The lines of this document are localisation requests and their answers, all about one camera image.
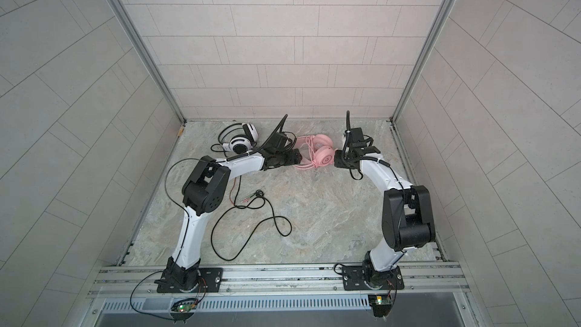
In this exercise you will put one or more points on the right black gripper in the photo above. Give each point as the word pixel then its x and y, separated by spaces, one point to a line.
pixel 338 159

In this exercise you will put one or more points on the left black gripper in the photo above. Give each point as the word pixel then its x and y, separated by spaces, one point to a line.
pixel 291 157

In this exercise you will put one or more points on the pink headphones with cable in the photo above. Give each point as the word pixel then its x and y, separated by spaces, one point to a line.
pixel 320 149

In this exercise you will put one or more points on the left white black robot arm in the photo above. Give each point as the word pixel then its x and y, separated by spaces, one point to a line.
pixel 203 193

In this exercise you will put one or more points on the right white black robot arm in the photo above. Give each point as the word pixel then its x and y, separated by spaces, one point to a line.
pixel 407 218

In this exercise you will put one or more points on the right circuit board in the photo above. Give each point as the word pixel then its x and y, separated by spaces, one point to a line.
pixel 381 305

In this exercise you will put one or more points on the left circuit board green led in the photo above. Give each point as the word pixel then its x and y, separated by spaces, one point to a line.
pixel 187 305

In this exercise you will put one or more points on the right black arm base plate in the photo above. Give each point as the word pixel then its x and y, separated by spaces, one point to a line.
pixel 352 277

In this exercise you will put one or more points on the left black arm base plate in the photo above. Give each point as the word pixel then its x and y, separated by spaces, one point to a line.
pixel 211 278

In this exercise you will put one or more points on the aluminium mounting rail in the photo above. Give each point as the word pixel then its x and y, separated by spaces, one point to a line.
pixel 278 279

